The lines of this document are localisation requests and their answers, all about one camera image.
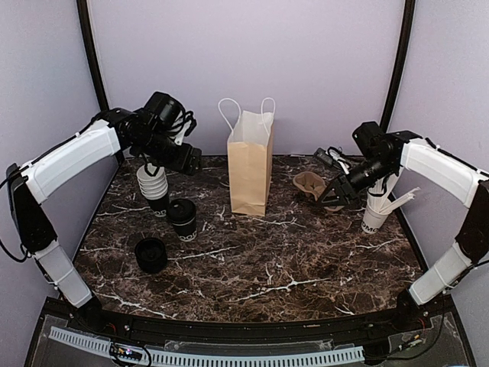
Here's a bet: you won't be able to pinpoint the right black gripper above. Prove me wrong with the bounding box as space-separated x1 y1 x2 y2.
316 154 396 206

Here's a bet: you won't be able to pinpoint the black cup lid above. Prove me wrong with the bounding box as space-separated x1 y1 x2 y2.
167 198 196 224

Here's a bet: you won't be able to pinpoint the black paper coffee cup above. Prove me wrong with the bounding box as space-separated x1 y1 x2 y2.
171 218 197 242

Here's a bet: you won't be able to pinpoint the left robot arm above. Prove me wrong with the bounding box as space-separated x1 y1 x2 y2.
4 92 202 333

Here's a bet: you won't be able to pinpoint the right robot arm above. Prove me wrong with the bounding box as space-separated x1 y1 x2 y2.
317 122 488 332

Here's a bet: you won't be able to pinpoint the cardboard cup carrier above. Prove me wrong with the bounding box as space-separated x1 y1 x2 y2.
293 171 329 202

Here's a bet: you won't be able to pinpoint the wrapped paper straws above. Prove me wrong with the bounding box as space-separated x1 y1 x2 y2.
366 174 419 215

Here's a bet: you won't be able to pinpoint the stack of paper cups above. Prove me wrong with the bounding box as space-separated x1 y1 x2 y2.
136 164 170 218

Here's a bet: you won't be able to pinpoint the white cup holding straws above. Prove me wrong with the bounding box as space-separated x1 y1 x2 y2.
361 205 389 234

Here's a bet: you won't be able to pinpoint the brown paper bag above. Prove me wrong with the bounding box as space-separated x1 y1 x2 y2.
218 97 276 216

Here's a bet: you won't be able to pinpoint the stack of black lids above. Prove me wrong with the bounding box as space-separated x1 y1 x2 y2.
134 238 168 274

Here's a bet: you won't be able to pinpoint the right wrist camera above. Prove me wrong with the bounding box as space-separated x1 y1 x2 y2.
313 147 352 174

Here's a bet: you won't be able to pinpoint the right black frame post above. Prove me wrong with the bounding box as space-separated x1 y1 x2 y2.
380 0 416 132

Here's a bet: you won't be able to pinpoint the black frame post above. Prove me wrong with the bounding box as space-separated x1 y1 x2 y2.
380 0 416 132
76 0 109 110

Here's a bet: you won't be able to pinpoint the left black frame post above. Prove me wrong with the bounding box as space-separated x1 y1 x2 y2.
76 0 109 110

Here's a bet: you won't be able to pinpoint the grey cable duct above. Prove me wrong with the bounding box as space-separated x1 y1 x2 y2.
48 326 364 366

